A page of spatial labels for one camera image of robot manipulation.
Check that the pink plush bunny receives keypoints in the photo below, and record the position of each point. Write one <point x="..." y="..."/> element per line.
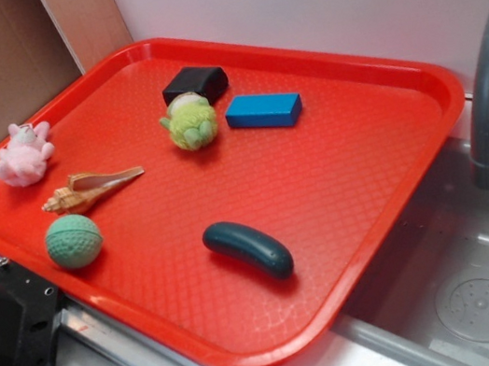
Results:
<point x="23" y="161"/>

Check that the red plastic tray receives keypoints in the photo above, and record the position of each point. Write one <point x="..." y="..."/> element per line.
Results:
<point x="329" y="188"/>

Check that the dark green toy cucumber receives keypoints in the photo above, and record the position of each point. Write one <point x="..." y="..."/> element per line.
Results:
<point x="251" y="246"/>

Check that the blue rectangular block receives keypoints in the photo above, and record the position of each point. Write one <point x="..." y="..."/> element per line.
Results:
<point x="264" y="110"/>

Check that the green plush toy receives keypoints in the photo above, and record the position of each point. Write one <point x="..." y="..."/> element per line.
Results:
<point x="191" y="121"/>

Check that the black rectangular block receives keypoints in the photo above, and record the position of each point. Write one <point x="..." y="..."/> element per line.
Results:
<point x="208" y="82"/>

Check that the beige conch seashell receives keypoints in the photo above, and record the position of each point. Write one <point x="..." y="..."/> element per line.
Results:
<point x="84" y="190"/>

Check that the green textured ball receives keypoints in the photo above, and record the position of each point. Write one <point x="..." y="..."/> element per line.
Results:
<point x="73" y="241"/>

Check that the grey plastic sink basin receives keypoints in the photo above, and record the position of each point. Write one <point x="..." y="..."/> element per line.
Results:
<point x="424" y="298"/>

